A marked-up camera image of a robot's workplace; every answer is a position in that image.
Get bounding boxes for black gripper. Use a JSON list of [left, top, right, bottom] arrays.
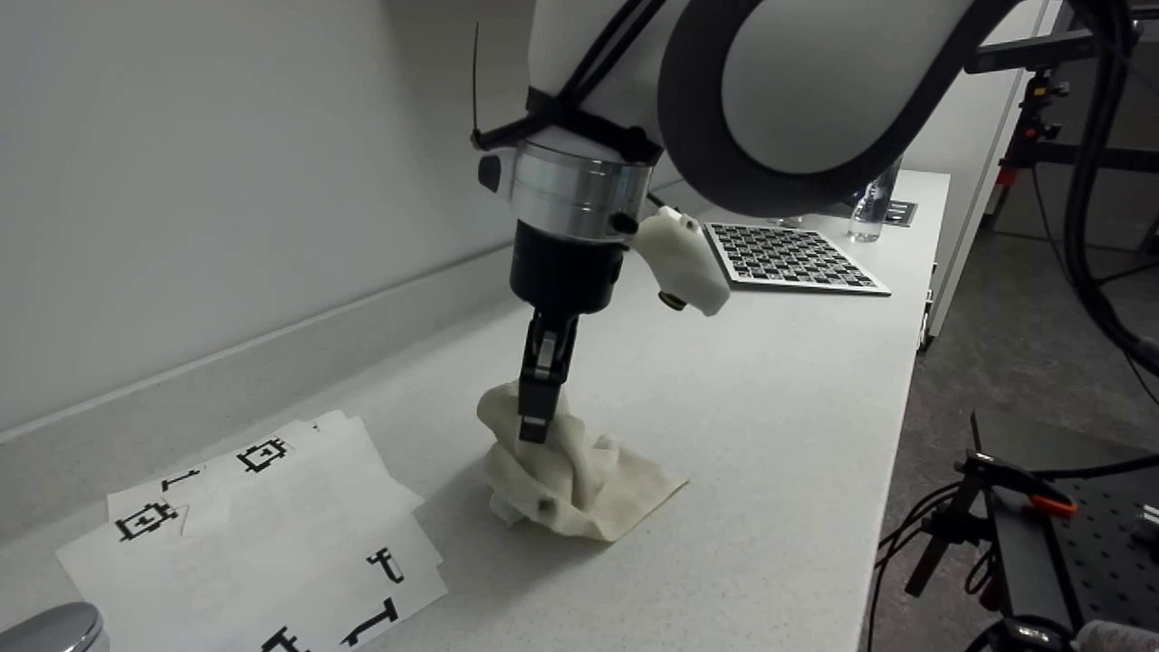
[[507, 219, 629, 444]]

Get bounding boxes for beige cloth towel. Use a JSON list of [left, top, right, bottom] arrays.
[[474, 378, 693, 547]]

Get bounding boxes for white paper sheet black markers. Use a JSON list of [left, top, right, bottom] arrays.
[[49, 483, 447, 652], [106, 409, 427, 571]]

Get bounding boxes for checkerboard calibration board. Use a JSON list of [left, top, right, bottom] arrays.
[[699, 218, 893, 299]]

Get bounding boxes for black tripod stand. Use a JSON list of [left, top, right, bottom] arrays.
[[880, 409, 1091, 652]]

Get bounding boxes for silver metal object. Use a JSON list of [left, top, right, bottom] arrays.
[[0, 596, 107, 652]]

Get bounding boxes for black perforated breadboard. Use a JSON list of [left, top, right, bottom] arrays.
[[1035, 456, 1159, 630]]

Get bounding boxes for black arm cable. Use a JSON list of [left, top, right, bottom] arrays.
[[467, 0, 671, 155]]

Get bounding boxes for orange handled clamp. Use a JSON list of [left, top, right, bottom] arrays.
[[962, 449, 1084, 520]]

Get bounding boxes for thick black cable hose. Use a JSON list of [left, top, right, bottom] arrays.
[[1057, 0, 1159, 378]]

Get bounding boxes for black camera on stand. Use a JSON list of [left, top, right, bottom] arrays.
[[961, 27, 1159, 175]]

